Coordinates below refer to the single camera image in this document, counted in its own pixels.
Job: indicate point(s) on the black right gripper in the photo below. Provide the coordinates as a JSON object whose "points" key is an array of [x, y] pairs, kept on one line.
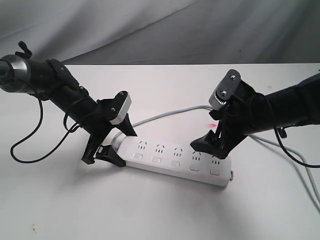
{"points": [[245, 113]]}

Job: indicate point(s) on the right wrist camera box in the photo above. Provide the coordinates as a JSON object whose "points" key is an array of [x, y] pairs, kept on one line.
{"points": [[225, 89]]}

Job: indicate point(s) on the white five-outlet power strip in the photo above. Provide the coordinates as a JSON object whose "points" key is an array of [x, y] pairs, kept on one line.
{"points": [[175, 160]]}

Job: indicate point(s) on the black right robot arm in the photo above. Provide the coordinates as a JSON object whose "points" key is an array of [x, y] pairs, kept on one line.
{"points": [[294, 106]]}

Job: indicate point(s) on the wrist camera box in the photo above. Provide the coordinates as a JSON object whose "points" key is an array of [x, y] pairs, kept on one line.
{"points": [[122, 103], [225, 89]]}

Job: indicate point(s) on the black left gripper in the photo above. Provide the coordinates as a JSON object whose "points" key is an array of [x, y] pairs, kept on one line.
{"points": [[96, 121]]}

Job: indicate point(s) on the grey backdrop cloth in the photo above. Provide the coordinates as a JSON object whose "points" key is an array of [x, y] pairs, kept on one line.
{"points": [[163, 32]]}

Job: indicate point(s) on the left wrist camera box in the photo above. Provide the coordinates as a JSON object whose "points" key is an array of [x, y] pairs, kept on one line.
{"points": [[122, 103]]}

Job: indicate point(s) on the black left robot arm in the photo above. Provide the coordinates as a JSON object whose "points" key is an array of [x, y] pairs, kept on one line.
{"points": [[52, 81]]}

